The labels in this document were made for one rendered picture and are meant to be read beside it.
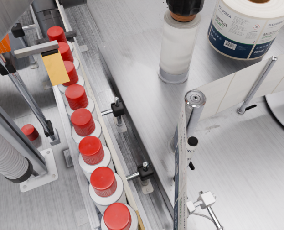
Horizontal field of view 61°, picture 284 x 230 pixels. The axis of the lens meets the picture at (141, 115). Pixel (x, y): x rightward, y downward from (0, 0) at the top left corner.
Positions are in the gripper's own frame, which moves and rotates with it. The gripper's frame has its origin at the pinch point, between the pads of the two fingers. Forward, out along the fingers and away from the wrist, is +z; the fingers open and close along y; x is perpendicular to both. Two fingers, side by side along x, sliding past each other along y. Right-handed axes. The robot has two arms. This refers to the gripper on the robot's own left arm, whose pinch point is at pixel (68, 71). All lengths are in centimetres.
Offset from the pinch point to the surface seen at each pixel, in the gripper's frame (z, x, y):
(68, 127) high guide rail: 9.4, -15.8, -3.9
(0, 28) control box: -8.0, -47.0, -3.1
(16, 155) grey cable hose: 4.4, -36.0, -9.0
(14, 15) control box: -8.7, -45.8, -2.1
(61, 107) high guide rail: 5.8, -11.5, -3.9
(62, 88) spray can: 1.0, -18.6, -2.1
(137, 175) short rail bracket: 21.9, -22.9, 6.0
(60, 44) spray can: -6.5, -15.8, 0.4
